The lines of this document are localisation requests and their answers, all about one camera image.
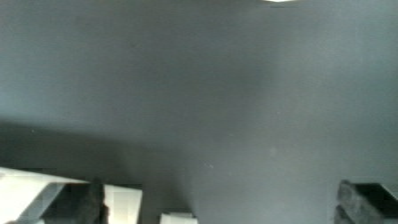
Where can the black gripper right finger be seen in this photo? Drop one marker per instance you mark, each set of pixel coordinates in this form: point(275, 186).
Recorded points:
point(366, 203)

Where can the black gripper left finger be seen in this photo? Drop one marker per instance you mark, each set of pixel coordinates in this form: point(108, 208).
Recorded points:
point(76, 207)

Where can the white square tabletop tray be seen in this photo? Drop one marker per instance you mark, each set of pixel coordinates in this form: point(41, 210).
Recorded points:
point(279, 1)

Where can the white left wall block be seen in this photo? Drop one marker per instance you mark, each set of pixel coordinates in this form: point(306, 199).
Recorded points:
point(21, 185)

